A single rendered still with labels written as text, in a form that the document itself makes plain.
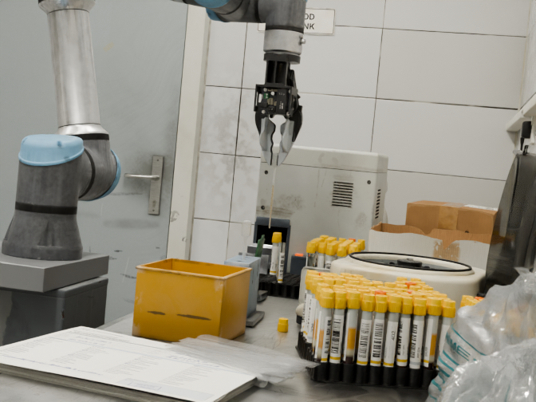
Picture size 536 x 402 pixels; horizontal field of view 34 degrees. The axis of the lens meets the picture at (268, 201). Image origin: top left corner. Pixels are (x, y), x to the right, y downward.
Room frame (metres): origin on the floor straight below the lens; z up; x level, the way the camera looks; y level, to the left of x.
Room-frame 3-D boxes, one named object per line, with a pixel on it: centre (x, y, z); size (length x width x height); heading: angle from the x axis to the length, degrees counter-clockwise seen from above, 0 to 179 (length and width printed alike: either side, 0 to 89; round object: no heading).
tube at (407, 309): (1.09, -0.18, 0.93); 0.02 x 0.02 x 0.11
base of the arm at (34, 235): (1.68, 0.42, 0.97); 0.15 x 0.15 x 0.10
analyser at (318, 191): (2.13, -0.13, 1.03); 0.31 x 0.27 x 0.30; 168
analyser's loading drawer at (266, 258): (1.96, 0.00, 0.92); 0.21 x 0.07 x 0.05; 168
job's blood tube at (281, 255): (1.72, -0.04, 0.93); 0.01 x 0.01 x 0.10
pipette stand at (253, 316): (1.42, 0.03, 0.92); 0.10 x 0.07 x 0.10; 170
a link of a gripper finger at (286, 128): (1.69, -0.02, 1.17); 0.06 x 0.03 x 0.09; 168
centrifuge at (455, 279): (1.44, -0.22, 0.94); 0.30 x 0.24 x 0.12; 69
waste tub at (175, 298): (1.28, 0.10, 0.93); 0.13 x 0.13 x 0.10; 75
